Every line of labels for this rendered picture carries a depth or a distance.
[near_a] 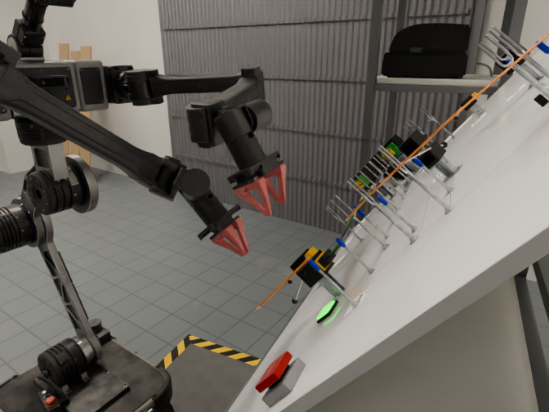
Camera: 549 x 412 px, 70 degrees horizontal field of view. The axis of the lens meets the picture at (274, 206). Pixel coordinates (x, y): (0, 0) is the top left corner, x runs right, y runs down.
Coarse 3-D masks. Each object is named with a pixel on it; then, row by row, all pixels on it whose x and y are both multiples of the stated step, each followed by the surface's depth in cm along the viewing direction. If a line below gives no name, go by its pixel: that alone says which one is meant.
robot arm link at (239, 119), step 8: (224, 112) 71; (232, 112) 71; (240, 112) 72; (248, 112) 75; (216, 120) 71; (224, 120) 71; (232, 120) 71; (240, 120) 71; (248, 120) 75; (224, 128) 71; (232, 128) 71; (240, 128) 71; (248, 128) 72; (224, 136) 72; (232, 136) 71; (240, 136) 72; (248, 136) 73
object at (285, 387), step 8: (296, 360) 57; (296, 368) 56; (288, 376) 54; (296, 376) 55; (280, 384) 54; (288, 384) 54; (272, 392) 55; (280, 392) 54; (288, 392) 53; (264, 400) 56; (272, 400) 55
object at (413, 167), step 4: (396, 136) 139; (392, 140) 134; (396, 140) 136; (400, 140) 139; (388, 144) 134; (396, 144) 133; (400, 144) 136; (380, 152) 137; (400, 156) 139; (404, 156) 137; (408, 164) 139; (412, 164) 138; (416, 164) 138; (412, 168) 138; (416, 168) 138
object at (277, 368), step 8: (288, 352) 58; (280, 360) 56; (288, 360) 57; (272, 368) 57; (280, 368) 55; (288, 368) 57; (264, 376) 57; (272, 376) 54; (280, 376) 54; (264, 384) 55; (272, 384) 56
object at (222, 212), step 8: (200, 200) 85; (208, 200) 85; (216, 200) 86; (200, 208) 85; (208, 208) 85; (216, 208) 85; (224, 208) 87; (232, 208) 87; (240, 208) 89; (200, 216) 86; (208, 216) 85; (216, 216) 85; (224, 216) 85; (208, 224) 85; (208, 232) 87
